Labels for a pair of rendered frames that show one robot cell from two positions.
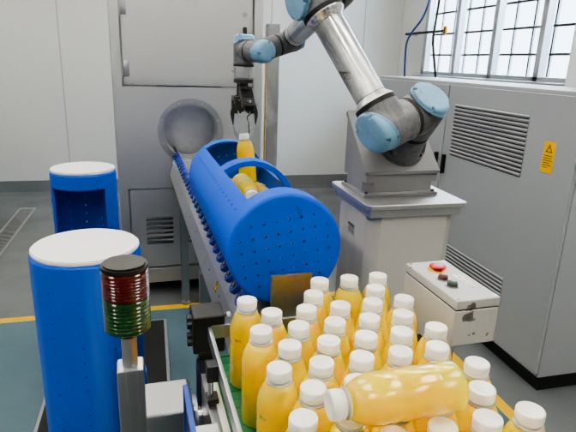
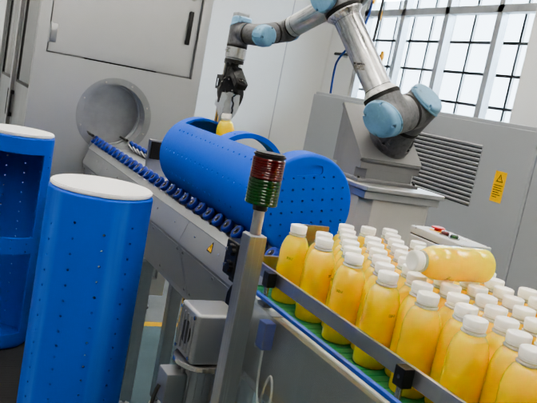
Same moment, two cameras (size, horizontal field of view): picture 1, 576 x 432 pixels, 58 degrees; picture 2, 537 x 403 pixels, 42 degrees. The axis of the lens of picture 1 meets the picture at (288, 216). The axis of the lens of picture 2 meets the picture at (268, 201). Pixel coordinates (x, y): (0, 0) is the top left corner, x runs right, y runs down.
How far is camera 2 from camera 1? 82 cm
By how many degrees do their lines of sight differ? 14
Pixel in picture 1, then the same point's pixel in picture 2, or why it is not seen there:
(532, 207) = (479, 237)
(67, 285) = (97, 215)
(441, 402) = (479, 267)
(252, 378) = (316, 276)
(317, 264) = (329, 223)
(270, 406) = (348, 281)
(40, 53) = not seen: outside the picture
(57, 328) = (75, 258)
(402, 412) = (458, 269)
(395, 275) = not seen: hidden behind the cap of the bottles
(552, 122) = (504, 153)
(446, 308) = not seen: hidden behind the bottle
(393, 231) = (380, 213)
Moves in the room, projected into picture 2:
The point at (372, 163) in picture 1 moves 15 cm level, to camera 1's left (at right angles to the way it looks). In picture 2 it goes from (367, 150) to (322, 142)
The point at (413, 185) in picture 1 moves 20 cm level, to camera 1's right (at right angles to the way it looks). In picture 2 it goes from (399, 177) to (455, 187)
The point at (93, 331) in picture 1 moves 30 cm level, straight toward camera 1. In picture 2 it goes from (109, 265) to (153, 305)
